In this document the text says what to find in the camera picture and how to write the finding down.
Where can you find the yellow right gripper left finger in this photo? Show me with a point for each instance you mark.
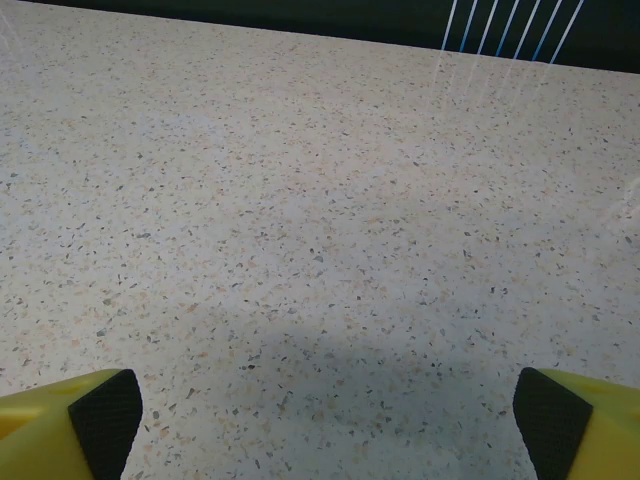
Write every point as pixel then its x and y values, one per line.
pixel 45 430

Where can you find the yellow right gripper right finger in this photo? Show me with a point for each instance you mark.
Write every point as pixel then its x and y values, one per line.
pixel 590 430

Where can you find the blue printed back panel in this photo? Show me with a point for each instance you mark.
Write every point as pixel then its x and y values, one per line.
pixel 300 15

